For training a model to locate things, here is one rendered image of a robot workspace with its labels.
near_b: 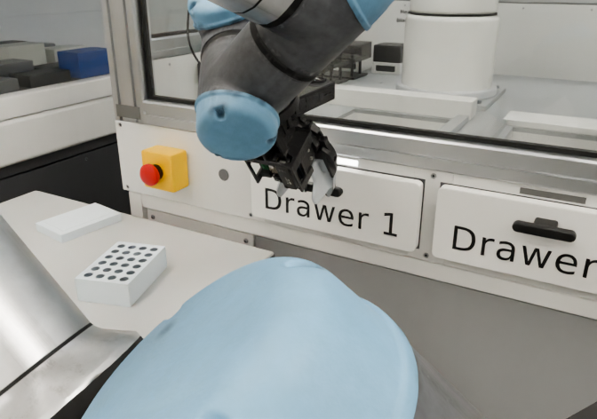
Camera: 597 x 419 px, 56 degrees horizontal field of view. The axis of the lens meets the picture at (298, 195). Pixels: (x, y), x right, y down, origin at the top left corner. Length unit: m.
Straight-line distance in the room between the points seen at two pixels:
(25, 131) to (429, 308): 0.98
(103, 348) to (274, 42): 0.28
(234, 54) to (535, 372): 0.67
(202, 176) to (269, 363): 0.88
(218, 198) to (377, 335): 0.85
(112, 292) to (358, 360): 0.70
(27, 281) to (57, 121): 1.19
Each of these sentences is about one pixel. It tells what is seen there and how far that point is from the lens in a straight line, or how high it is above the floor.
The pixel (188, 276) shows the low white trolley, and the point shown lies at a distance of 0.91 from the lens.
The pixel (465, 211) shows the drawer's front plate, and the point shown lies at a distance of 0.81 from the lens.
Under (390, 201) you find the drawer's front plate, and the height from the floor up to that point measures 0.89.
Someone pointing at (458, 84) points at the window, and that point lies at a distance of 0.80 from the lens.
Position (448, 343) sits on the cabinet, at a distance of 0.96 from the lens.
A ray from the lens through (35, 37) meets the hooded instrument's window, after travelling 1.47.
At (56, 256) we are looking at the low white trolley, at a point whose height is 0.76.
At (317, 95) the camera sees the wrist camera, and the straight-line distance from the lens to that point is 0.73.
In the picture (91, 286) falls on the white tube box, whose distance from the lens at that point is 0.87.
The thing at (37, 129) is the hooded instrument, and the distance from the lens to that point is 1.45.
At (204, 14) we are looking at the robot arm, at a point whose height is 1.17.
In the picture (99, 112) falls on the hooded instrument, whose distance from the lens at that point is 1.57.
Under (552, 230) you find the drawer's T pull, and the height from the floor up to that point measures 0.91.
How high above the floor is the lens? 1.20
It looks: 22 degrees down
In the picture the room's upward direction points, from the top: straight up
